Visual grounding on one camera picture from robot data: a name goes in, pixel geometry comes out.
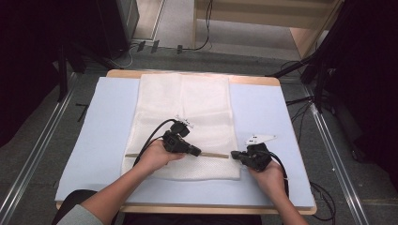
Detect person's right hand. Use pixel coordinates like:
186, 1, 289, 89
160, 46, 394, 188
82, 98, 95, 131
248, 160, 288, 202

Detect white towel with tan stripe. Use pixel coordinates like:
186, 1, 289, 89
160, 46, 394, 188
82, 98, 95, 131
120, 72, 242, 182

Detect person's dark clothing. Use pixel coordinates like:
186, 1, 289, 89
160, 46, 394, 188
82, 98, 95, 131
120, 213, 263, 225

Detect black metal stand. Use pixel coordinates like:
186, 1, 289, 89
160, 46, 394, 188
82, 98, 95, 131
265, 0, 355, 114
55, 43, 70, 103

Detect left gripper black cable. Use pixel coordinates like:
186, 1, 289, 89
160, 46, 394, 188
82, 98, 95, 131
132, 117, 178, 168

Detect metal floor rail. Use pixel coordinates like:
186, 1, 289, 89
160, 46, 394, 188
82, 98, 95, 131
0, 72, 79, 225
300, 83, 371, 225

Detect black cabinet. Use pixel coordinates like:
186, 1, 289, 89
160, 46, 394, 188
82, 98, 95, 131
96, 0, 141, 61

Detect wooden table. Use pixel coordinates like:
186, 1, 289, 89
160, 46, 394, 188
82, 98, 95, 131
55, 68, 318, 216

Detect light blue table mat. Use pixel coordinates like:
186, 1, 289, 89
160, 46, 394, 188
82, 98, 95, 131
54, 76, 316, 210

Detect coiled black floor cable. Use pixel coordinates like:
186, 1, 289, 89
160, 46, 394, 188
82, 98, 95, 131
309, 181, 338, 223

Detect person's left hand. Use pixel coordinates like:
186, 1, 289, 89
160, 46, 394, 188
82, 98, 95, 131
136, 139, 187, 175

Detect black hanging cable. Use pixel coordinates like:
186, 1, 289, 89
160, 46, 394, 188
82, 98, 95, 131
182, 0, 214, 53

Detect light wooden shelf unit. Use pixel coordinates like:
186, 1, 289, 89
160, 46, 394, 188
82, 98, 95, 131
191, 0, 345, 60

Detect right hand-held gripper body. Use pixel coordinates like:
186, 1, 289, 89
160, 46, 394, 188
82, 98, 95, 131
241, 134, 278, 173

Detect black curtain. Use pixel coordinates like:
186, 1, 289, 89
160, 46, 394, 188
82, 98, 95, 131
322, 0, 398, 191
0, 0, 104, 148

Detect dark cloth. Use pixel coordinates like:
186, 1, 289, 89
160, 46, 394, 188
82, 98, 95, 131
51, 188, 99, 225

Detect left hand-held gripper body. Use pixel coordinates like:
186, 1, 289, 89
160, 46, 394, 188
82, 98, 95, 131
161, 115, 193, 155

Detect white floor cable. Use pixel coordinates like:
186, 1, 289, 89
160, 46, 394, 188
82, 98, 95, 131
108, 43, 139, 70

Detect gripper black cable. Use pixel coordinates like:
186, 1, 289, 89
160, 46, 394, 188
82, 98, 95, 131
132, 117, 178, 168
266, 151, 291, 199

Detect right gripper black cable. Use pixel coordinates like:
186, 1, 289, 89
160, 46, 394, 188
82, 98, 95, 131
266, 151, 291, 199

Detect black floor cables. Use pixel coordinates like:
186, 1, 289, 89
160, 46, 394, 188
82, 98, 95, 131
280, 60, 315, 143

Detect person's grey sleeve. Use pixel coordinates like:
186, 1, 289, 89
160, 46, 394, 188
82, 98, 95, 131
56, 203, 105, 225

